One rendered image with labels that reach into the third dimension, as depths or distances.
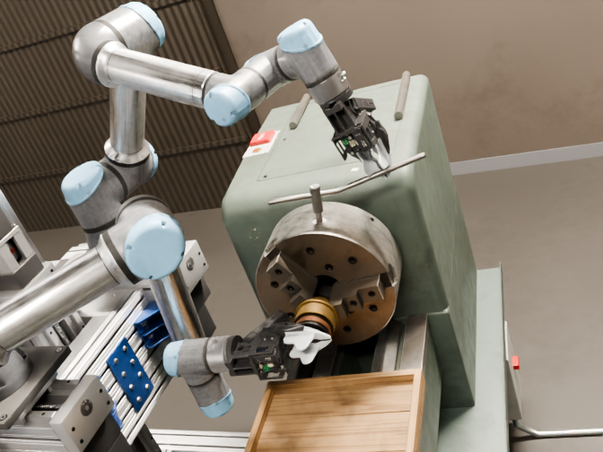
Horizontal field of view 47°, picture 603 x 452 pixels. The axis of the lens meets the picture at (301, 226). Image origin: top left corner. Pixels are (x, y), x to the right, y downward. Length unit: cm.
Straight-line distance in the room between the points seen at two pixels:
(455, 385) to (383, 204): 57
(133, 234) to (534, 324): 200
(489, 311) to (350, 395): 77
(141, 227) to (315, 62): 44
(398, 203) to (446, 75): 236
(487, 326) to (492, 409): 32
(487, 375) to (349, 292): 67
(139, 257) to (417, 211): 63
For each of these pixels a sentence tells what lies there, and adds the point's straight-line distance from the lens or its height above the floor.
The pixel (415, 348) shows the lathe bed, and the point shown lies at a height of 86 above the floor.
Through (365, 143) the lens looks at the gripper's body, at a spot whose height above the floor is 139.
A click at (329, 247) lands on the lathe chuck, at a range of 145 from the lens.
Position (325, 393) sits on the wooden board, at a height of 89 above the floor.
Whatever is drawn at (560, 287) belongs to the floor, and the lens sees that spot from 313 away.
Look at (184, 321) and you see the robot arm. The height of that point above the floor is 111.
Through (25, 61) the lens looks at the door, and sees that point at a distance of 494.
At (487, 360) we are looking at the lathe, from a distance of 205.
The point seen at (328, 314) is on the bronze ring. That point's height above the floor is 110.
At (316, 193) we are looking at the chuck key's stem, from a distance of 143.
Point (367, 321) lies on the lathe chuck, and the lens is 156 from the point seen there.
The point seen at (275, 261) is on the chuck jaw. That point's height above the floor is 120.
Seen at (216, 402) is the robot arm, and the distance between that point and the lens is 155.
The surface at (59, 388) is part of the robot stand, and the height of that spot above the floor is 110.
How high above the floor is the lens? 193
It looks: 28 degrees down
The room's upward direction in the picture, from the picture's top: 21 degrees counter-clockwise
